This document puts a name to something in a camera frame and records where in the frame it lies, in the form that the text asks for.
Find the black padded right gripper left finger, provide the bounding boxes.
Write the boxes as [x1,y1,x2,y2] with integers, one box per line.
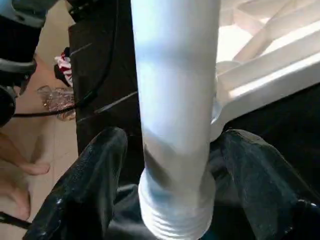
[22,126,129,240]

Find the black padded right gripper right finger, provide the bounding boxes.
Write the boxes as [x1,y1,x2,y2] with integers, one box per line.
[222,129,320,240]

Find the white plastic children's table top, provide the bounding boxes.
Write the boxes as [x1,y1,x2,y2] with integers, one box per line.
[212,0,320,142]

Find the white plastic table leg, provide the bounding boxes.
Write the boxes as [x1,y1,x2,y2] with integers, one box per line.
[130,0,222,240]

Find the person's bare foot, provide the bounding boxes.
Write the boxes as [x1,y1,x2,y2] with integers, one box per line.
[0,131,52,222]

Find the red white cloth item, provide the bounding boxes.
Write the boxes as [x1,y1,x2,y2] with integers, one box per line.
[53,46,76,89]

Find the black plastic work mat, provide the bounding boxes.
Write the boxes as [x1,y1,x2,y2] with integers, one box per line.
[67,0,320,240]

